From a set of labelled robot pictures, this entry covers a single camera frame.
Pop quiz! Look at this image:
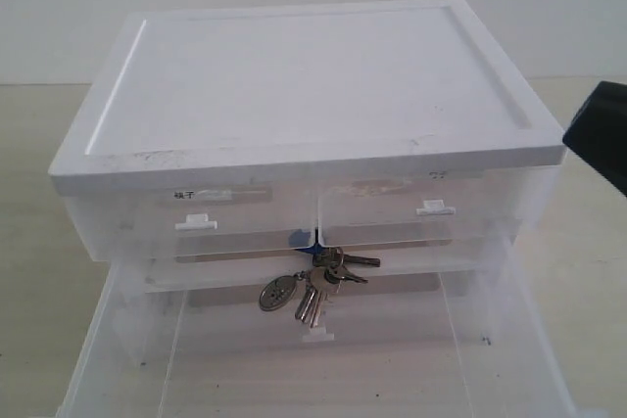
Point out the bunch of metal keys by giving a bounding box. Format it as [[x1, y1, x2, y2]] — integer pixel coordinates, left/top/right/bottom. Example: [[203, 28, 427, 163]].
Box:
[[258, 246, 381, 329]]

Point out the white plastic drawer cabinet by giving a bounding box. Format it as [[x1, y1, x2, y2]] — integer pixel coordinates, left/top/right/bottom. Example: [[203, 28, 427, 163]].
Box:
[[49, 0, 565, 288]]

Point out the wide clear drawer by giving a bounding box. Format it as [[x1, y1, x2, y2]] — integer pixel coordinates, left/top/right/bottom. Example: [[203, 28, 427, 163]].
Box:
[[59, 266, 577, 417], [143, 237, 509, 293]]

